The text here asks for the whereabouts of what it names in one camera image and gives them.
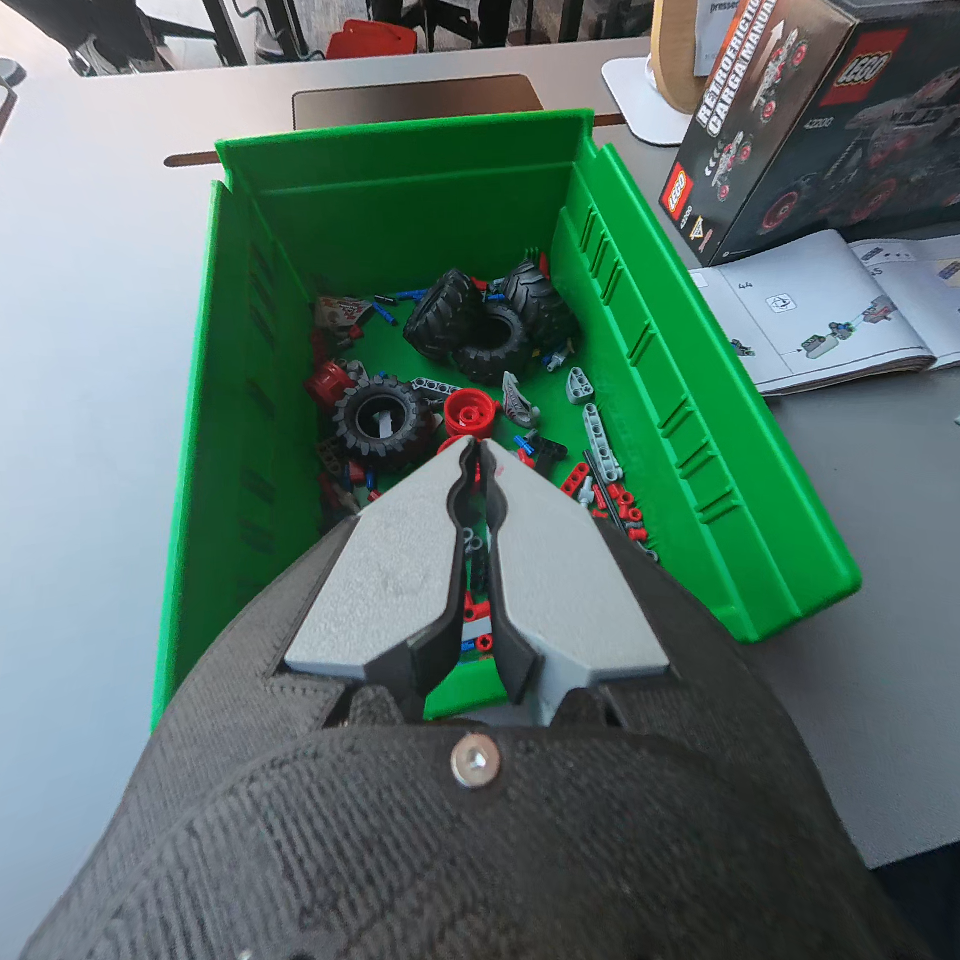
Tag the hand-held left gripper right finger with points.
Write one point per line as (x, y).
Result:
(577, 592)

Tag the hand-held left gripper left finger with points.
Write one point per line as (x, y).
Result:
(375, 577)

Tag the pile of small lego pieces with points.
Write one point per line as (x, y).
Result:
(600, 442)

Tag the green plastic bin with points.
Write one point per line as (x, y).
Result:
(375, 202)

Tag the black rubber lego tire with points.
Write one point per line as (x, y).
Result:
(352, 420)
(491, 349)
(540, 300)
(439, 315)

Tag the red lego wheel hub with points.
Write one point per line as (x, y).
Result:
(469, 412)
(326, 381)

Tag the grey toothed lego panel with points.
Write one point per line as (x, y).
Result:
(517, 397)

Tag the printed grey lego panel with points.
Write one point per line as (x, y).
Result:
(341, 311)

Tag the lego instruction booklet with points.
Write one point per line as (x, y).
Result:
(817, 300)

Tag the black lego set box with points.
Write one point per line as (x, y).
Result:
(825, 127)

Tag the red object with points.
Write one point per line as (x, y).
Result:
(371, 41)

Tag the curved wooden stand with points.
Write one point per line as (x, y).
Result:
(671, 60)

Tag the white paper label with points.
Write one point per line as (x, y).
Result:
(724, 34)

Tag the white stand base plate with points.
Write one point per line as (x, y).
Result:
(637, 90)

